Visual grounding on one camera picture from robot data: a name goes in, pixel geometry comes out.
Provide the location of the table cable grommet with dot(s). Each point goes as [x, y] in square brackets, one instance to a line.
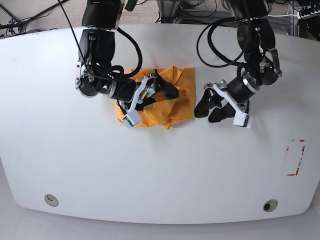
[51, 200]
[270, 205]

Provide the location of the aluminium frame stand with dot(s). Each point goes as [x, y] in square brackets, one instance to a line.
[202, 12]

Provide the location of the orange T-shirt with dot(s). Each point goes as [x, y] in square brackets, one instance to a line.
[164, 112]

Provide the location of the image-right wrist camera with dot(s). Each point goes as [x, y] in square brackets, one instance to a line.
[242, 119]

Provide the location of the white power strip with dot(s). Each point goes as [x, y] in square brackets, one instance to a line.
[307, 13]

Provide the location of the red tape rectangle marking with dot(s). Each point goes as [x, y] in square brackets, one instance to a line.
[293, 156]

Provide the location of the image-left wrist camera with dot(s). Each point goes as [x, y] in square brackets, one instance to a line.
[131, 119]

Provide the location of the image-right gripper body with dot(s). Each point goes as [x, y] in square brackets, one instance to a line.
[236, 93]

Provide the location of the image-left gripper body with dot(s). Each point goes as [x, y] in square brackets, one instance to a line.
[129, 93]

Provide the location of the left table cable grommet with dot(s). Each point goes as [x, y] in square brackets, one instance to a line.
[51, 200]

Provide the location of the right table cable grommet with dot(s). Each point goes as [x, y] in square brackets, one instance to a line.
[270, 205]

